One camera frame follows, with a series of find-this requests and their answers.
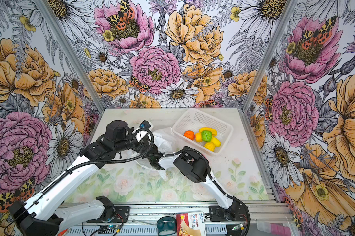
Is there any peach toy fruit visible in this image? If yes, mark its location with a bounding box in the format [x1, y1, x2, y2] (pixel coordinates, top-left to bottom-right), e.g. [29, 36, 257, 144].
[195, 132, 203, 143]

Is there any yellow toy lemon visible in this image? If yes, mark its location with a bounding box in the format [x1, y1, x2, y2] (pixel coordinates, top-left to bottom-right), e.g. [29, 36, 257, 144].
[204, 142, 216, 152]

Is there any yellow toy banana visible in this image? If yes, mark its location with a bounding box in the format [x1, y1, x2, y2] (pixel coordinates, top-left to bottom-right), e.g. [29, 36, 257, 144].
[200, 127, 218, 136]

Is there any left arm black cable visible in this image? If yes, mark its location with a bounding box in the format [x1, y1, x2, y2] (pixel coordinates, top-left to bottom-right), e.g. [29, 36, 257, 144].
[5, 127, 155, 236]

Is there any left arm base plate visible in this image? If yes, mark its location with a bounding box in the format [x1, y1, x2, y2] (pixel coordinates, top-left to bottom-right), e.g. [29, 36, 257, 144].
[87, 206, 130, 223]

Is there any yellow toy corn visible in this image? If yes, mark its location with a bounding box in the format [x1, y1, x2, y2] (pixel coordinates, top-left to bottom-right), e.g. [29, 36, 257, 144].
[211, 136, 221, 148]

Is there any aluminium corner post left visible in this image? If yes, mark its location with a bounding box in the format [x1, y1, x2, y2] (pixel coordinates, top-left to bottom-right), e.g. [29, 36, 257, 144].
[35, 1, 105, 114]

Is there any red white bandage box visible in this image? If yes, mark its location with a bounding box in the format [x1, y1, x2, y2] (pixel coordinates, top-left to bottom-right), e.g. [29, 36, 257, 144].
[176, 211, 206, 236]

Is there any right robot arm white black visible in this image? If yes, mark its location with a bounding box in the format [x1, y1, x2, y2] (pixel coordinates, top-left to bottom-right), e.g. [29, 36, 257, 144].
[146, 146, 251, 223]

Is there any pink transparent packet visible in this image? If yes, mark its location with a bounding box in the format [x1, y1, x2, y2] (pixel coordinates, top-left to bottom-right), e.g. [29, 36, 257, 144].
[257, 221, 291, 236]

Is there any orange toy orange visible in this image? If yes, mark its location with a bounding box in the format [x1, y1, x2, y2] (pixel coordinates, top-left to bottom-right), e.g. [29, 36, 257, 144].
[184, 130, 195, 140]

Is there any aluminium corner post right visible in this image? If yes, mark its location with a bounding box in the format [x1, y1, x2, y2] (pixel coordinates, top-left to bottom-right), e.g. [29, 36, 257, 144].
[241, 0, 298, 113]

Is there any white plastic bag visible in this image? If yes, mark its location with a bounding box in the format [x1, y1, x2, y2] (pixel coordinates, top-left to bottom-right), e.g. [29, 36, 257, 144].
[135, 127, 180, 180]

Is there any teal round tape dispenser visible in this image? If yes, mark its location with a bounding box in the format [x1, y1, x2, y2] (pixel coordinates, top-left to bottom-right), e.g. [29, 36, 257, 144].
[156, 216, 176, 236]

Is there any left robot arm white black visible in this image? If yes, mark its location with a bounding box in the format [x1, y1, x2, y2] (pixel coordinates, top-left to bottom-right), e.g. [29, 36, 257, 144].
[9, 120, 154, 236]

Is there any aluminium corner post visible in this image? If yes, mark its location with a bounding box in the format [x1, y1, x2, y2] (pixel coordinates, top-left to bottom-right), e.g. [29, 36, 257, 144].
[35, 1, 105, 114]
[241, 0, 298, 113]

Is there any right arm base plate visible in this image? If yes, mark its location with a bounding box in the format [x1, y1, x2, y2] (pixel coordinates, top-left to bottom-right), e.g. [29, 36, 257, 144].
[209, 205, 250, 222]

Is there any green toy leaf fruit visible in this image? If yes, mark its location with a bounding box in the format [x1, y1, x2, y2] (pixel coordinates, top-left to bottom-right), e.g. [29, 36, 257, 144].
[201, 130, 213, 142]

